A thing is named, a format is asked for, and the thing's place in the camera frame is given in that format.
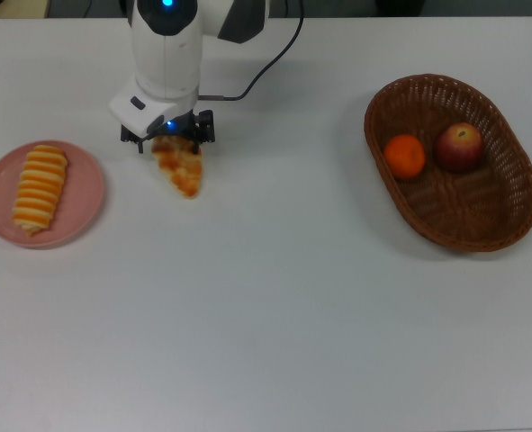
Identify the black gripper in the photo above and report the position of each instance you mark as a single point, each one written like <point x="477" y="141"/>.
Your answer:
<point x="180" y="126"/>

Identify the braided toy bread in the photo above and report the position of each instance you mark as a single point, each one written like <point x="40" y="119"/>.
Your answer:
<point x="182" y="173"/>

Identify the ridged toy bread roll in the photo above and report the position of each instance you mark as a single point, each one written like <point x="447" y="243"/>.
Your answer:
<point x="40" y="189"/>

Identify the toy orange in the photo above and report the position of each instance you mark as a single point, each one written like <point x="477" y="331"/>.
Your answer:
<point x="405" y="157"/>

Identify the red toy apple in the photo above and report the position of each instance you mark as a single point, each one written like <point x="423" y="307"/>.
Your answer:
<point x="459" y="148"/>

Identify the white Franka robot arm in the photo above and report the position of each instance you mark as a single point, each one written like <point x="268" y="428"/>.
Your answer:
<point x="166" y="58"/>

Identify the pink plate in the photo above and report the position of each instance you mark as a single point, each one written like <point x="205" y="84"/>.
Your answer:
<point x="85" y="193"/>

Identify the brown woven basket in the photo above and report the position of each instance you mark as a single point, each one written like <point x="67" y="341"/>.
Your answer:
<point x="472" y="211"/>

